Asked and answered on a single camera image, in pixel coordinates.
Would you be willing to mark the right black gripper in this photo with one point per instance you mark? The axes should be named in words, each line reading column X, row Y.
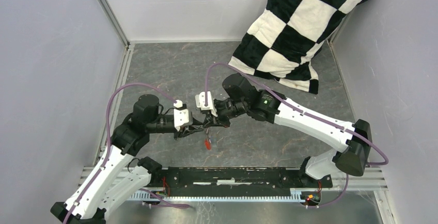
column 223, row 123

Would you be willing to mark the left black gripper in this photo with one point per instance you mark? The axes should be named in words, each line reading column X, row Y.
column 185, row 130

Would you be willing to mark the red key tag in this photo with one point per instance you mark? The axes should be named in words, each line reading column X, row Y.
column 207, row 144

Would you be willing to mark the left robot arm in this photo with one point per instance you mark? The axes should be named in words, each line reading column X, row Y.
column 98, row 196

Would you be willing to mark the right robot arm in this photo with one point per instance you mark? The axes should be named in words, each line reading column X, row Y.
column 349, row 141

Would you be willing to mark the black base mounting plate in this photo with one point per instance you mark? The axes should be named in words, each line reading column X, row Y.
column 234, row 181

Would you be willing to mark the black white checkered blanket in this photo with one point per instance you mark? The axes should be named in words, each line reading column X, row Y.
column 283, row 40

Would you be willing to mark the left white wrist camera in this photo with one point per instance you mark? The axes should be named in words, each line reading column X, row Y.
column 182, row 116

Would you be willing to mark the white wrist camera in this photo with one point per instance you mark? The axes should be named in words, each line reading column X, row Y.
column 204, row 101
column 182, row 116

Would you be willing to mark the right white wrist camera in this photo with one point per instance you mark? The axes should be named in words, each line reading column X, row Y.
column 204, row 101

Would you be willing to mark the slotted cable duct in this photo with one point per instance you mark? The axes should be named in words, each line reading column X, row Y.
column 294, row 196

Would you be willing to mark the aluminium frame rail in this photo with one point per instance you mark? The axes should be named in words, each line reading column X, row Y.
column 114, row 22

